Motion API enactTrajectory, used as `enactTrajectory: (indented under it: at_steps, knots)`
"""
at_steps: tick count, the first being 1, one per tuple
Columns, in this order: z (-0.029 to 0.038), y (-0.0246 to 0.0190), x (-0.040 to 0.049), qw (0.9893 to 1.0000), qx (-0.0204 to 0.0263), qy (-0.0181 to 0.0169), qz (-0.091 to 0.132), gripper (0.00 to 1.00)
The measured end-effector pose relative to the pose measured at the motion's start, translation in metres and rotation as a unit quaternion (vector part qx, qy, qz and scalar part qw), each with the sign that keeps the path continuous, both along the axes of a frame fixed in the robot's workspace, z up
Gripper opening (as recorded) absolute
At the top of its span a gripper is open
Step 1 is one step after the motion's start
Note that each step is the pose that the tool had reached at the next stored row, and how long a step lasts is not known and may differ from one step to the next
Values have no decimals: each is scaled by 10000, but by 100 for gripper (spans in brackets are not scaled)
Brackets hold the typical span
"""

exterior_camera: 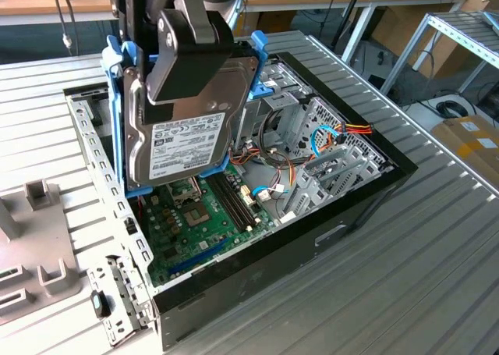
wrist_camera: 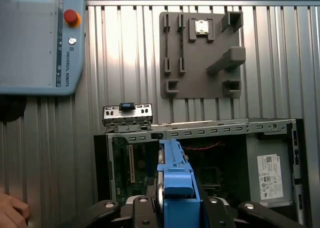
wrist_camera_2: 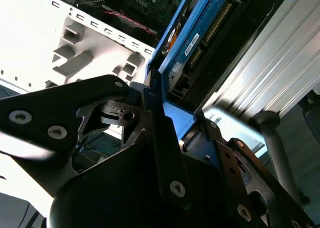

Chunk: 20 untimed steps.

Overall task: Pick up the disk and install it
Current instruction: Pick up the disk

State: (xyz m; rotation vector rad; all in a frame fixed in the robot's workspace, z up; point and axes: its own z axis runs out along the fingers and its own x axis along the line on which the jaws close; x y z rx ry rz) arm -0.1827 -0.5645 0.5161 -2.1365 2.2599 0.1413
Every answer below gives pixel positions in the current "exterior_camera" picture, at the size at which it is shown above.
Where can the cardboard box white labels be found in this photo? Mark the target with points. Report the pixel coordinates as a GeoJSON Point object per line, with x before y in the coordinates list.
{"type": "Point", "coordinates": [468, 148]}

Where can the green RAM stick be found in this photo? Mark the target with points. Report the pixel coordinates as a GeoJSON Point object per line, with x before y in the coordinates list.
{"type": "Point", "coordinates": [9, 273]}

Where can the grey metal disk bay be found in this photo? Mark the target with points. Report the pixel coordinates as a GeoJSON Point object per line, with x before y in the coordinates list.
{"type": "Point", "coordinates": [312, 187]}

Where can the grey parts rack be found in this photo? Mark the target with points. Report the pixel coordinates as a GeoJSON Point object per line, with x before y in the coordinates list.
{"type": "Point", "coordinates": [35, 238]}

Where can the open black PC case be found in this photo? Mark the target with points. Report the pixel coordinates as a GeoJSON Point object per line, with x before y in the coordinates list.
{"type": "Point", "coordinates": [273, 261]}

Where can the black RAM slot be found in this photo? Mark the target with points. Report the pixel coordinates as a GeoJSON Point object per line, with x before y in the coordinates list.
{"type": "Point", "coordinates": [243, 201]}
{"type": "Point", "coordinates": [228, 201]}
{"type": "Point", "coordinates": [238, 201]}
{"type": "Point", "coordinates": [233, 201]}

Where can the blue expansion slot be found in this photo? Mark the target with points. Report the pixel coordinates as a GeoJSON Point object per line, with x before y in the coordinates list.
{"type": "Point", "coordinates": [199, 256]}

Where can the green motherboard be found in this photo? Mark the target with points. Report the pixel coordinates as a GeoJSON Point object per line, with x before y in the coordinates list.
{"type": "Point", "coordinates": [238, 240]}

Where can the black case lock blue label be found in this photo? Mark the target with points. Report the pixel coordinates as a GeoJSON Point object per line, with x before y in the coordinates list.
{"type": "Point", "coordinates": [100, 304]}

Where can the CPU socket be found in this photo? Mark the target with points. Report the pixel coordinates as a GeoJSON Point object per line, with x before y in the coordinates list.
{"type": "Point", "coordinates": [197, 215]}

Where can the grey metal drive cage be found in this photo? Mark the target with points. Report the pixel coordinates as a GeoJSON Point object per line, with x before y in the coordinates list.
{"type": "Point", "coordinates": [280, 109]}

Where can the metal slat shelf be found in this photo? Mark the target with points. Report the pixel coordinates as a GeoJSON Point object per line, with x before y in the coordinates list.
{"type": "Point", "coordinates": [464, 31]}

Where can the black stand pole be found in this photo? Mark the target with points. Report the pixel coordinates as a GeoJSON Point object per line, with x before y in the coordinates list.
{"type": "Point", "coordinates": [349, 13]}

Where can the hard disk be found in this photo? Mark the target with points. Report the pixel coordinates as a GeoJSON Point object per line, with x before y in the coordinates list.
{"type": "Point", "coordinates": [187, 144]}

